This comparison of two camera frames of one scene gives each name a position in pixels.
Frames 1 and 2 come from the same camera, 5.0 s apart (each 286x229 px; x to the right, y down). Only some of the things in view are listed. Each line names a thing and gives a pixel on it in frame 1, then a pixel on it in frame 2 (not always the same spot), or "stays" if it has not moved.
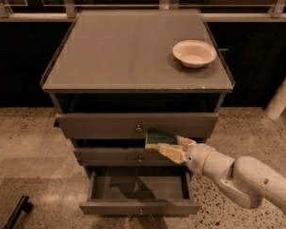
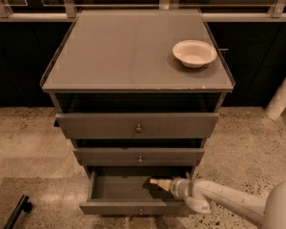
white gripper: x=196 y=157 → x=177 y=187
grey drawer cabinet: x=120 y=72 stays
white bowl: x=194 y=52 stays
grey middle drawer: x=125 y=156 stays
